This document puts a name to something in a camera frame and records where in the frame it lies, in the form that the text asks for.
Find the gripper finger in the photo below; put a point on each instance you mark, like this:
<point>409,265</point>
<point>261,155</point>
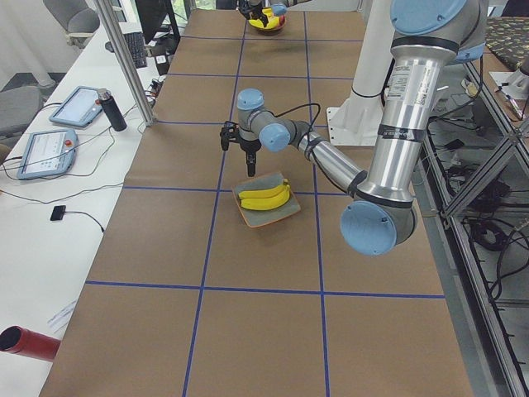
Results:
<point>250,159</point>

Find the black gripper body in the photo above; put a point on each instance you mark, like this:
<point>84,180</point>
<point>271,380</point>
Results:
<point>254,7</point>
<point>250,145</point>

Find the yellow banana back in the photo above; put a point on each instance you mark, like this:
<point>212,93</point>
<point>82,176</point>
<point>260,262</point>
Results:
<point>268,12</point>

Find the yellow banana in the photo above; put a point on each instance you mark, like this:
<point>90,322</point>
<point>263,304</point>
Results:
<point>265,204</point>
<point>264,25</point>
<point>268,12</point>
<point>264,193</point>

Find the woven fruit basket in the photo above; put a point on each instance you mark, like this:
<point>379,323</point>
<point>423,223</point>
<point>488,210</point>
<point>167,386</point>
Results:
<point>273,30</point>

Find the black box with label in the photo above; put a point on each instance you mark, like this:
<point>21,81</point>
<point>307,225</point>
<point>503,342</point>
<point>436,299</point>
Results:
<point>161,57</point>

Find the black monitor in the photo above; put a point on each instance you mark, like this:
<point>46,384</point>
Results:
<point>152,13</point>

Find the black keyboard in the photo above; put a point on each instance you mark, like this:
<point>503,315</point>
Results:
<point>136,46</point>

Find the far teach pendant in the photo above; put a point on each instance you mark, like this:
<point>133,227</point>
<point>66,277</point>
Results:
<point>79,109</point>

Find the teach pendant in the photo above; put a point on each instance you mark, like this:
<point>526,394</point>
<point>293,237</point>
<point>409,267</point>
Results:
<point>48,153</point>
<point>79,109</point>

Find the small black puck device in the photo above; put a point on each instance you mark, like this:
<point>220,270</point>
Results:
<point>58,213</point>

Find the near teach pendant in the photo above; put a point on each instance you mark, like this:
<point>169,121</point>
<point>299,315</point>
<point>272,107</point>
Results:
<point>48,153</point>

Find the red cylinder bottle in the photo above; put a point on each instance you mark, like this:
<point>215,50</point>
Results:
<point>24,342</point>

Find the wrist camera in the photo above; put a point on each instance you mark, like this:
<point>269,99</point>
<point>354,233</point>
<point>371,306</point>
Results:
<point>229,134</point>

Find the white pedestal column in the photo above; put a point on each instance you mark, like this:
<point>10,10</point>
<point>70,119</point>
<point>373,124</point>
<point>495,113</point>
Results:
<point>356,121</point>

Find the aluminium frame post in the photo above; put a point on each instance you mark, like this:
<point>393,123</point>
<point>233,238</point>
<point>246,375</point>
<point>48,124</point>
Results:
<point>116,37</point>

